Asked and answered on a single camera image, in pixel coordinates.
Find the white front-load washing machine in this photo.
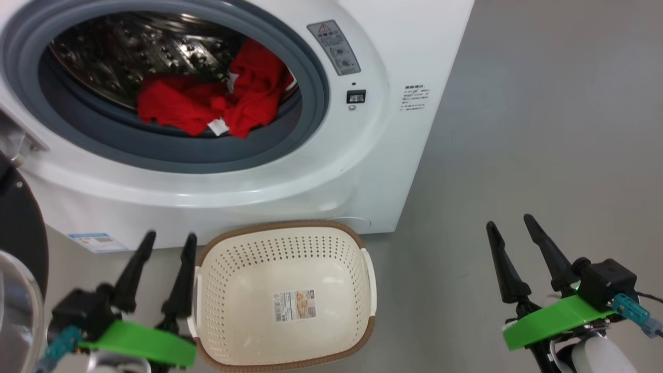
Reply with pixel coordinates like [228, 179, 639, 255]
[0, 0, 475, 253]

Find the teal camera connector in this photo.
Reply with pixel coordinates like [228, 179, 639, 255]
[36, 325, 83, 373]
[613, 293, 663, 338]

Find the teal right camera connector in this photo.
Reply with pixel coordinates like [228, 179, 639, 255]
[613, 293, 663, 338]

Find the black round washer door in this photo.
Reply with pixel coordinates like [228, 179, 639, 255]
[0, 150, 50, 373]

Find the grey warning sticker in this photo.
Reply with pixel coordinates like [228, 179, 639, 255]
[307, 20, 362, 77]

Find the cream basket with brown rim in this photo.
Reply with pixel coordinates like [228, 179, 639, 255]
[186, 220, 377, 372]

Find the teal left camera connector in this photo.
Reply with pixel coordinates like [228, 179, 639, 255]
[36, 325, 83, 373]

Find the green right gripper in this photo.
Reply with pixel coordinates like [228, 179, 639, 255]
[486, 213, 619, 373]

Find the blue energy label sticker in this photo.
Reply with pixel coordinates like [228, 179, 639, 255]
[67, 233, 130, 253]

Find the red garment with white trim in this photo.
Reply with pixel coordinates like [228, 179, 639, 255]
[137, 37, 295, 139]

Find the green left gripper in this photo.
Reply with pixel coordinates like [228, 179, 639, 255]
[78, 231, 198, 369]

